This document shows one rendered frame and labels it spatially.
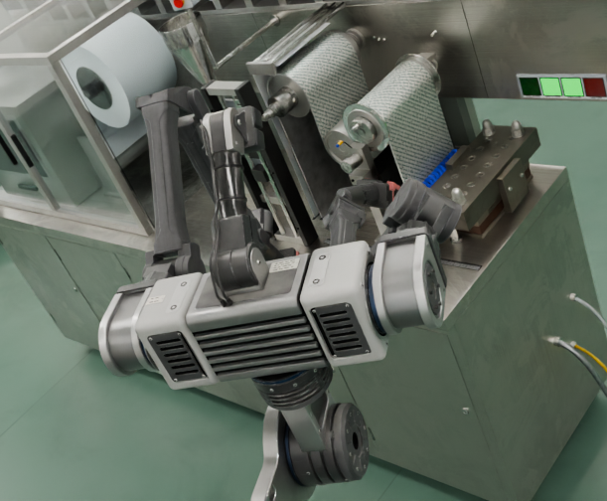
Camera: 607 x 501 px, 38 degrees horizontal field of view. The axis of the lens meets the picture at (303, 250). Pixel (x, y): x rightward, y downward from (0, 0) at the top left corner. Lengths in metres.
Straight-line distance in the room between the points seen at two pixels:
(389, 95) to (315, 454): 1.10
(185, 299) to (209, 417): 2.24
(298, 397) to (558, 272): 1.31
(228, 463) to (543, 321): 1.41
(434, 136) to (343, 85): 0.30
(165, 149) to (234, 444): 1.93
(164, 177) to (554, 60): 1.09
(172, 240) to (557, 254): 1.28
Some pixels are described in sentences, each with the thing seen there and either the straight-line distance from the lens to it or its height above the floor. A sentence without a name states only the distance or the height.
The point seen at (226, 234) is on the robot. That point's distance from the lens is 1.41.
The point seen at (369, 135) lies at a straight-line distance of 2.35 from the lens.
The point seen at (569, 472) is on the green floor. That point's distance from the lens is 2.98.
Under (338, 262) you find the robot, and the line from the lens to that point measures 1.39.
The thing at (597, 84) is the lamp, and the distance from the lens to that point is 2.36.
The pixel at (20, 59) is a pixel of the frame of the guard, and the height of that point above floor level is 1.59.
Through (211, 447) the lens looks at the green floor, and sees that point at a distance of 3.57.
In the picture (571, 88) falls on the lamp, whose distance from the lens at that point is 2.40.
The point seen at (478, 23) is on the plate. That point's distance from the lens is 2.44.
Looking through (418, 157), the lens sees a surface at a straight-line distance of 2.46.
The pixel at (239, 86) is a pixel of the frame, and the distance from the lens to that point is 2.42.
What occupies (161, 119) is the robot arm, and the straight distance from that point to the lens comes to 1.81.
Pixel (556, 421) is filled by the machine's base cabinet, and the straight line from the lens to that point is 2.83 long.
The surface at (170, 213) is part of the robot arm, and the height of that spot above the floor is 1.53.
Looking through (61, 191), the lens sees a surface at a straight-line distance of 3.46.
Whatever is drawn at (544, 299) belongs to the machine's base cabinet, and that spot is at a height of 0.62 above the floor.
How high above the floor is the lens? 2.29
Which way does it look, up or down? 32 degrees down
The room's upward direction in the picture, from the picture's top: 24 degrees counter-clockwise
